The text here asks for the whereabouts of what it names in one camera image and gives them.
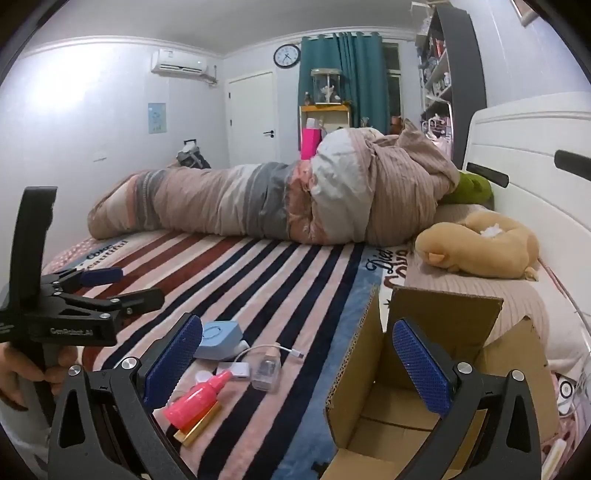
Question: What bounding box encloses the rolled striped duvet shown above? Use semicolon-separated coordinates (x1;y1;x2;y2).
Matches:
87;123;460;246

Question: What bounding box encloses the pink spray bottle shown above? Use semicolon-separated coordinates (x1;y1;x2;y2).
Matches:
164;370;233;431

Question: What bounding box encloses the green plush toy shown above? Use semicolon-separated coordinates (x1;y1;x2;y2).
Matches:
439;172;493;206

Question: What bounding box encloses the white door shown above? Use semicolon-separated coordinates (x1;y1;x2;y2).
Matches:
226;71;279;166

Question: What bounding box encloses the yellow shelf cabinet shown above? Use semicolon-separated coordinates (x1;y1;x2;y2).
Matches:
300;104;351;154

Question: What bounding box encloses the white air conditioner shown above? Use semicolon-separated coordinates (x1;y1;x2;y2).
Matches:
150;48;217;85

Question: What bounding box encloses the teal curtain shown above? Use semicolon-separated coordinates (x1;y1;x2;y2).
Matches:
298;32;391;134

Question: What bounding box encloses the person's left hand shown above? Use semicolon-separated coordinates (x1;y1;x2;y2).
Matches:
0;343;78;411

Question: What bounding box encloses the open cardboard box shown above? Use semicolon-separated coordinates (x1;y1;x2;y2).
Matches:
325;288;558;479

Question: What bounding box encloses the white bed headboard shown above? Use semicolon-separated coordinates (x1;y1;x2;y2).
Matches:
465;92;590;319

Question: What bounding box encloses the striped pink blanket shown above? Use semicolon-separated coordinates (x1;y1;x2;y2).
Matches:
60;232;410;479

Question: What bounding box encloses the blue wall poster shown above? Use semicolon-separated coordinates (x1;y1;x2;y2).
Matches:
147;103;167;134

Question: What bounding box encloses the round wall clock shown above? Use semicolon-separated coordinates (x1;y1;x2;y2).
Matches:
273;43;301;69

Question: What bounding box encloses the light blue square device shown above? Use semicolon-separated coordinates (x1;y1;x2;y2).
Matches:
193;321;249;361

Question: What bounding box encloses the dark bookshelf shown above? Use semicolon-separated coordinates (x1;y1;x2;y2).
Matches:
418;3;487;168

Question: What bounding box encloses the tan plush toy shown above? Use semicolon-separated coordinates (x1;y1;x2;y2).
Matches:
415;210;540;281

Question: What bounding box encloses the gold lipstick tube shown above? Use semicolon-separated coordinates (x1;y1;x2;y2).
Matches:
173;402;221;448

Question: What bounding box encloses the white adapter with cable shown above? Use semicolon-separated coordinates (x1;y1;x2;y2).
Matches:
215;343;304;379

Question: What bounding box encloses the small white round jar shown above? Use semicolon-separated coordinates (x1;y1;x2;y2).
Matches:
195;370;213;383

